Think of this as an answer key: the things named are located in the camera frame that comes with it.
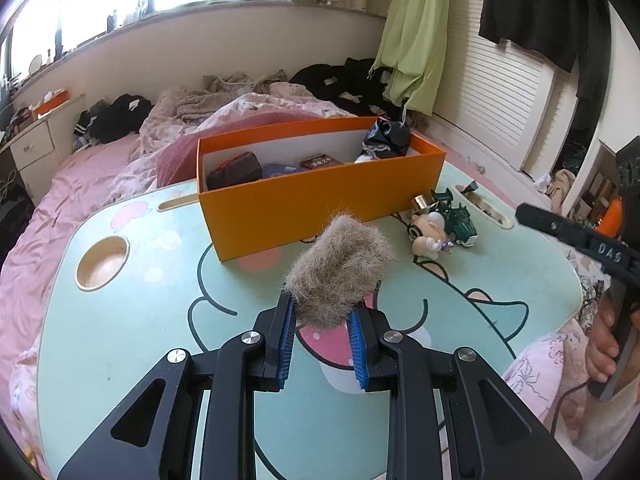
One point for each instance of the orange bottle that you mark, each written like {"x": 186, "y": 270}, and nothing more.
{"x": 610, "y": 217}

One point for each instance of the black clothes with white label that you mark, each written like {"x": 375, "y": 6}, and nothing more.
{"x": 115, "y": 117}

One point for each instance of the orange cardboard box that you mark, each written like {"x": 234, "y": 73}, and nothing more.
{"x": 310, "y": 210}

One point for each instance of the white drawer cabinet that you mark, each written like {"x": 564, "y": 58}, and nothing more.
{"x": 30, "y": 155}

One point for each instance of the pink bed sheet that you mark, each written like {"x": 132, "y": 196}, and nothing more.
{"x": 65, "y": 200}

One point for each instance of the crumpled pink quilt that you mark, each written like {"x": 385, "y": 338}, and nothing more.
{"x": 240, "y": 105}

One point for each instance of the white fluffy cloth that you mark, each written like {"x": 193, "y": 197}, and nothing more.
{"x": 610, "y": 430}

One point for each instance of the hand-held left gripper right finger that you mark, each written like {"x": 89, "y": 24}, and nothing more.
{"x": 357, "y": 350}

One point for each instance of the small gold metal object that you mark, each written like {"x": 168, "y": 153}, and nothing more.
{"x": 420, "y": 202}

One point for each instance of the cream and orange plush toy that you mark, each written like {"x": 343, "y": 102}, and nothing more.
{"x": 430, "y": 232}

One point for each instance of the dark pouch with red clip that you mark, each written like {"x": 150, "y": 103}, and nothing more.
{"x": 235, "y": 172}

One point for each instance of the white open shelf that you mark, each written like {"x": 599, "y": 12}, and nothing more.
{"x": 585, "y": 180}

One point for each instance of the green toy car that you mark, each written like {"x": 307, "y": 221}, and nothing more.
{"x": 457, "y": 222}

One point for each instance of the dark pink pillow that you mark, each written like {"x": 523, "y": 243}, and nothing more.
{"x": 180, "y": 160}

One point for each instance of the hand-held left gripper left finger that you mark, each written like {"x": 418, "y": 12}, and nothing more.
{"x": 286, "y": 345}

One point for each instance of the person's right hand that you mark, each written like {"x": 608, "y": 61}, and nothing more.
{"x": 602, "y": 355}

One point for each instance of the black plastic bag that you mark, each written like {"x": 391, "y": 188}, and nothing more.
{"x": 385, "y": 137}

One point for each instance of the small dark blue clip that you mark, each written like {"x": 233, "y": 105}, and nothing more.
{"x": 470, "y": 189}

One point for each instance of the brown furry pom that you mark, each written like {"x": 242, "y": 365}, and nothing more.
{"x": 340, "y": 265}

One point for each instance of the white louvered door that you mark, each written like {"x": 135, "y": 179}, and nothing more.
{"x": 495, "y": 100}

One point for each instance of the green cartoon desktop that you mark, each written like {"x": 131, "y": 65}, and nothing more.
{"x": 150, "y": 340}

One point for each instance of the green hanging cloth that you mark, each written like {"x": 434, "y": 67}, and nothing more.
{"x": 415, "y": 35}

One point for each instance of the small round mirror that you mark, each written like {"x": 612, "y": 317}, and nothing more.
{"x": 35, "y": 64}

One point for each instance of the brown carton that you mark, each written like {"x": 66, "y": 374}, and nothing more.
{"x": 320, "y": 161}

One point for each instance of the blue tin box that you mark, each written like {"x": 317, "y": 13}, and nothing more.
{"x": 280, "y": 171}

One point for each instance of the beige knit cloth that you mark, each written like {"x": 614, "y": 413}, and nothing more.
{"x": 220, "y": 92}

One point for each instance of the black hanging garment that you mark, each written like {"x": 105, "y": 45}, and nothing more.
{"x": 540, "y": 5}

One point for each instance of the small orange storage box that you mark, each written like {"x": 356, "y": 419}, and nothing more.
{"x": 50, "y": 104}

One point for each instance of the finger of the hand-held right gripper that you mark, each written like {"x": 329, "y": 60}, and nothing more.
{"x": 565, "y": 232}

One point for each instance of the black clothes pile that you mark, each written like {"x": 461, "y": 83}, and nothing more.
{"x": 340, "y": 85}

